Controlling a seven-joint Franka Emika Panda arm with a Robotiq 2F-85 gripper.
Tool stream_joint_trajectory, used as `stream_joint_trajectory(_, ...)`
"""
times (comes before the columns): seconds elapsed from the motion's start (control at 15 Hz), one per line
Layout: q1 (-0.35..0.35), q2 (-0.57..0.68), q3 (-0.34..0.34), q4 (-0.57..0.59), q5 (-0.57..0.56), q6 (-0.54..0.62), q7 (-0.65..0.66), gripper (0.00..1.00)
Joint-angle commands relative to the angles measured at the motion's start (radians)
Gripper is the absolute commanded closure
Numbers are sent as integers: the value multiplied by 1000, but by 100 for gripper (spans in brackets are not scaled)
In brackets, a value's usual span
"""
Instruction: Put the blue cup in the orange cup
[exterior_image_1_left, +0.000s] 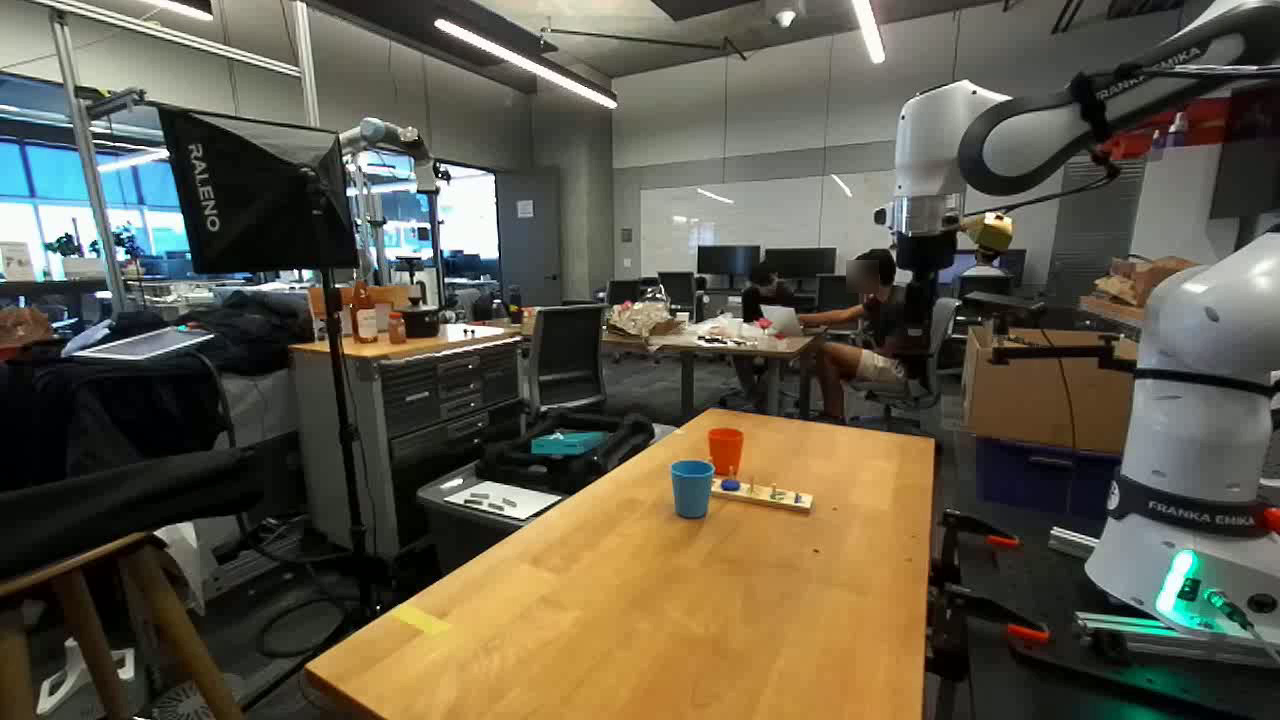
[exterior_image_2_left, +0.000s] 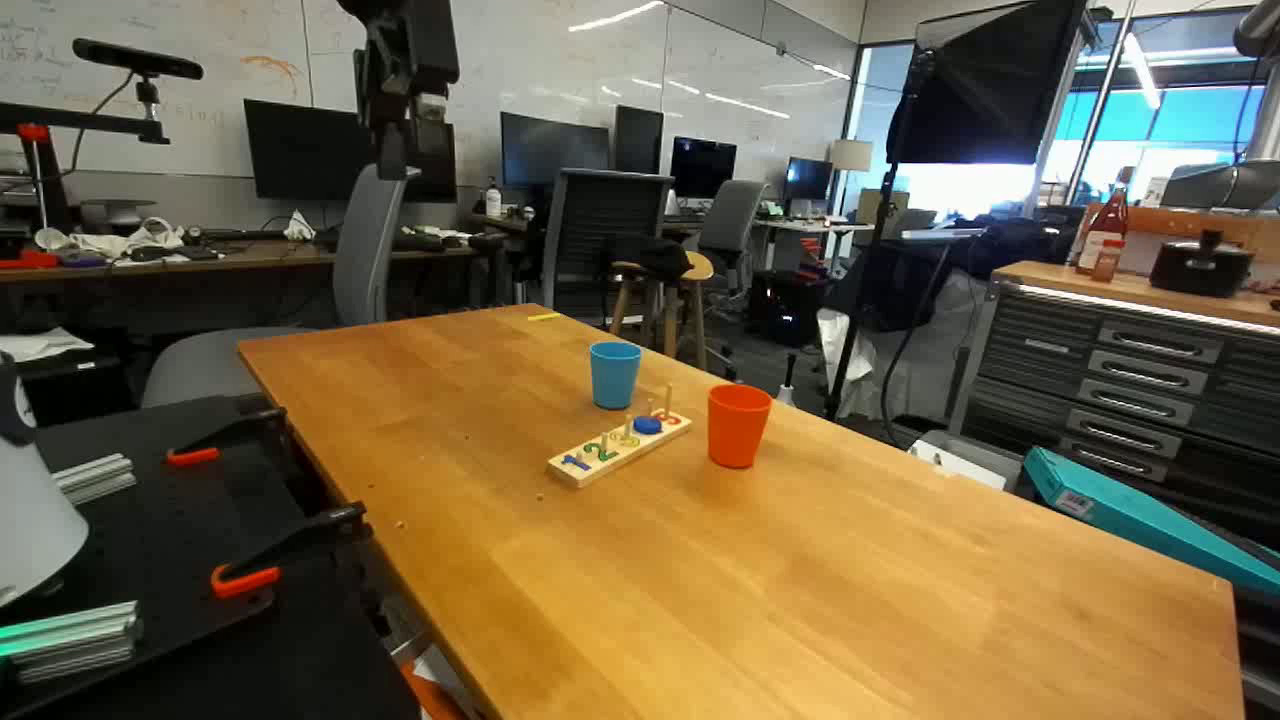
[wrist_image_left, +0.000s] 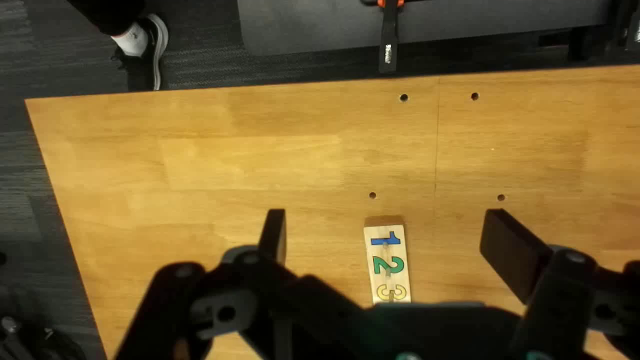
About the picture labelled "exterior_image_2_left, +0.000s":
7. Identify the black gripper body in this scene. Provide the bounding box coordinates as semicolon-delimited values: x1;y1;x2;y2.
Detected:
336;0;466;102

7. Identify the black light stand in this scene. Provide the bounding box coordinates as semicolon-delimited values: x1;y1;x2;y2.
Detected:
819;155;899;426

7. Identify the grey drawer cabinet wooden top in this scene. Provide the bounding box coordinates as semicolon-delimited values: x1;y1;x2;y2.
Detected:
947;255;1280;516

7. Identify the black softbox light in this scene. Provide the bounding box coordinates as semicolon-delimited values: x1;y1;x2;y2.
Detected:
883;0;1095;170

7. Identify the large black computer monitor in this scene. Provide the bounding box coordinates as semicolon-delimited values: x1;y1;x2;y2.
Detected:
240;98;375;205

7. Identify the grey storage box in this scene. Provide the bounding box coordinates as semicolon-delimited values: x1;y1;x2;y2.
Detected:
910;430;1030;496

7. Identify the wide black computer monitor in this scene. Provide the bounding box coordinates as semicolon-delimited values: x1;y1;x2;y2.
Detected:
498;107;615;195

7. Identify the wooden stool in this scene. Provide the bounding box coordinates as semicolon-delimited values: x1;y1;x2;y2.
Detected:
605;245;722;367

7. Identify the small black computer monitor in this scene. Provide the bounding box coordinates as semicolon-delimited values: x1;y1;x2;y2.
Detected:
669;133;740;205

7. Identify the aluminium extrusion bar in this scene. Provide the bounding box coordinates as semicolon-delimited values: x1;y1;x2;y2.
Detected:
0;597;145;688

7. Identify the blue plastic cup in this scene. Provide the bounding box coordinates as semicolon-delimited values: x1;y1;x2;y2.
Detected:
587;339;644;416

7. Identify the wooden number puzzle board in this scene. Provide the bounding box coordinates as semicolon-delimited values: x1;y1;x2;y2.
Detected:
545;404;695;491

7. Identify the black stereo camera on stand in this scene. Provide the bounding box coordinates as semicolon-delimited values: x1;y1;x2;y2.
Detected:
70;35;207;149

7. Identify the orange plastic cup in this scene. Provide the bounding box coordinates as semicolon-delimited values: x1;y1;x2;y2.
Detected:
705;379;777;472

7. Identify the teal case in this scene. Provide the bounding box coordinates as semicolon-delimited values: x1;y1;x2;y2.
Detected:
1022;444;1280;607

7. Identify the black clamp orange handle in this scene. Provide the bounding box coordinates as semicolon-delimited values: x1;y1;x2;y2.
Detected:
206;499;374;607
164;404;291;472

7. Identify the black device on cabinet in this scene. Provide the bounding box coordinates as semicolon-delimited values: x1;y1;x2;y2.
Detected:
1149;229;1258;301

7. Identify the black mounting plate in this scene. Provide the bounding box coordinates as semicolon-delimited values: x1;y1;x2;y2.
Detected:
0;394;425;720

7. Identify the red bottle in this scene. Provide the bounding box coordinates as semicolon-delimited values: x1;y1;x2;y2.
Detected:
1078;179;1136;284

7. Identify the grey office chair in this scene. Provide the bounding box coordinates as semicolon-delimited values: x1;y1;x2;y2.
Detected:
135;160;413;412

